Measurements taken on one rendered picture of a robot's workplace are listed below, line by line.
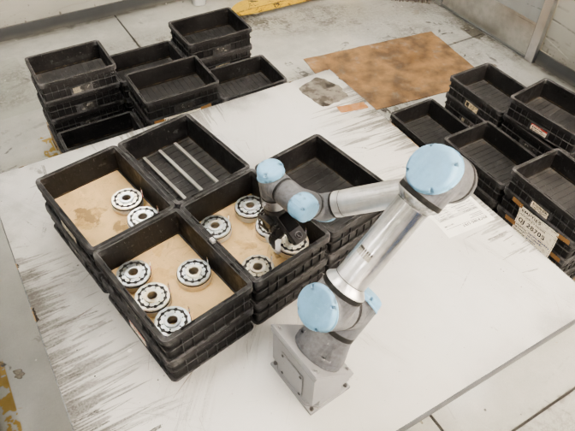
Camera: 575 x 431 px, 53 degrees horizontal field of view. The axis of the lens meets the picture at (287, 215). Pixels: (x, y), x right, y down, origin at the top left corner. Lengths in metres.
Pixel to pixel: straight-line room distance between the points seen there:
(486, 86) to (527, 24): 1.19
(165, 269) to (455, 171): 0.95
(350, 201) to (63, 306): 0.98
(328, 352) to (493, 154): 1.79
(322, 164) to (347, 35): 2.62
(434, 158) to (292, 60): 3.09
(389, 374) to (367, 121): 1.21
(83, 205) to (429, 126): 2.00
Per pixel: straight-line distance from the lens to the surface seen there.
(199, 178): 2.09
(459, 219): 2.22
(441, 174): 1.28
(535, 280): 2.12
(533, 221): 2.71
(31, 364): 2.76
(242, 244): 1.86
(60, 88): 3.21
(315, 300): 1.38
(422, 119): 3.40
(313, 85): 2.76
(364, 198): 1.52
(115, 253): 1.82
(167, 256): 1.85
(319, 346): 1.54
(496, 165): 3.02
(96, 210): 2.04
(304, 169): 2.12
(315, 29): 4.72
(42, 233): 2.21
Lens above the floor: 2.23
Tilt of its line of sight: 46 degrees down
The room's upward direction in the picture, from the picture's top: 2 degrees clockwise
